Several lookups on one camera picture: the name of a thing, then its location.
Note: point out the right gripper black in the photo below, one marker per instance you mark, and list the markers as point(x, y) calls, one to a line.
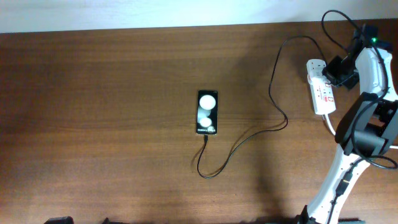
point(344, 80)

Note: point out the white power strip red switches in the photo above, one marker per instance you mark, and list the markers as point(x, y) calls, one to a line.
point(320, 87)

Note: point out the black smartphone with white circles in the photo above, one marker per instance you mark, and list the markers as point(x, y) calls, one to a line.
point(207, 112)

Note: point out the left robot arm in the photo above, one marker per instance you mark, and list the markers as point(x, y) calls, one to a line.
point(71, 220)

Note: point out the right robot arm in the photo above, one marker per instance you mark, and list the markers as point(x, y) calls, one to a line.
point(366, 131)

